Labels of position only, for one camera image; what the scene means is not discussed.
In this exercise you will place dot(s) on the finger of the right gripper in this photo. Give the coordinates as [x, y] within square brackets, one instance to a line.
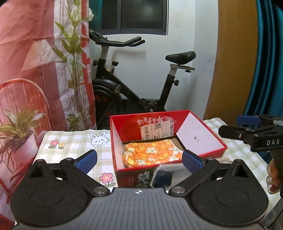
[248, 120]
[239, 133]

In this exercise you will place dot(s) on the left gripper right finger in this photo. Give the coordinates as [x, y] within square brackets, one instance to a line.
[201, 170]

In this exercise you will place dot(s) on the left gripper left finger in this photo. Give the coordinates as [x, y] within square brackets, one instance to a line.
[77, 170]

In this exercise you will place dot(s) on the right hand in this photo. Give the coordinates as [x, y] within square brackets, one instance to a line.
[273, 181]

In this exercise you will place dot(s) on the teal curtain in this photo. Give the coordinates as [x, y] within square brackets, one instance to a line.
[265, 96]

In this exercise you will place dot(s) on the black packaged item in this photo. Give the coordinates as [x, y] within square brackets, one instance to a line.
[163, 174]

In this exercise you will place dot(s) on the checkered bunny tablecloth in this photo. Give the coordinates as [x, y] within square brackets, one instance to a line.
[215, 196]

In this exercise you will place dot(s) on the wooden door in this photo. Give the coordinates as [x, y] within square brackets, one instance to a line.
[235, 60]

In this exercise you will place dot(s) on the orange floral cloth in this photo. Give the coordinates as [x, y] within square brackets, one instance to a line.
[139, 154]

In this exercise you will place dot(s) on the red strawberry cardboard box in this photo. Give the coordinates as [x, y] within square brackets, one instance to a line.
[183, 128]

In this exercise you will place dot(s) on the red printed backdrop curtain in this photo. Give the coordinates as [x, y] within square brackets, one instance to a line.
[45, 82]

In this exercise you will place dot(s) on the dark window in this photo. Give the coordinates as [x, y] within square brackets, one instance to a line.
[113, 17]

